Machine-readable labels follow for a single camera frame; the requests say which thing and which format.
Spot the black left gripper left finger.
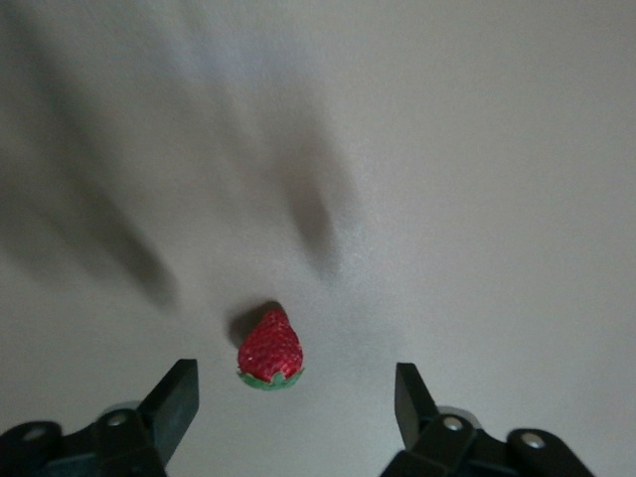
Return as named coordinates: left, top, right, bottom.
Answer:
left=0, top=358, right=200, bottom=477

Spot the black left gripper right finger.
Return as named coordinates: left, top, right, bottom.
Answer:
left=380, top=362, right=596, bottom=477

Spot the red strawberry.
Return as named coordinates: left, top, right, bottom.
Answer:
left=236, top=307, right=306, bottom=393

